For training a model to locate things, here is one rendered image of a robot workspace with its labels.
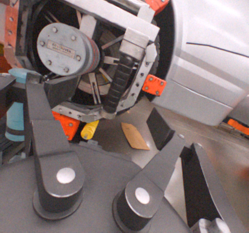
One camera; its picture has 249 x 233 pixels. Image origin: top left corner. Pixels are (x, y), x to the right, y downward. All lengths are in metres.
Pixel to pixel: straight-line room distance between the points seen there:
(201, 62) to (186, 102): 0.22
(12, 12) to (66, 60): 0.31
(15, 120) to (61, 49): 0.30
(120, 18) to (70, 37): 0.14
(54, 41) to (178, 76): 0.57
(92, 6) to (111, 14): 0.04
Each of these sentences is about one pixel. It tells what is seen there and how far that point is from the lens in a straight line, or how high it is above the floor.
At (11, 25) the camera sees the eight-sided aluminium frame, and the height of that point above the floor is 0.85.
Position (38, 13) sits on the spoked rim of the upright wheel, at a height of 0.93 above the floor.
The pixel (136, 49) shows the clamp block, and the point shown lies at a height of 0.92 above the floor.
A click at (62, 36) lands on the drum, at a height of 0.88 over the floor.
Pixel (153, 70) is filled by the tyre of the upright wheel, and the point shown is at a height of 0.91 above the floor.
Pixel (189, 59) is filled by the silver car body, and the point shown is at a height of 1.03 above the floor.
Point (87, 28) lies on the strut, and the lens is 0.52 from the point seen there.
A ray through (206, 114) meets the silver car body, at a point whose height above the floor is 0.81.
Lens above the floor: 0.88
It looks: 19 degrees down
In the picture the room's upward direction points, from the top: 24 degrees clockwise
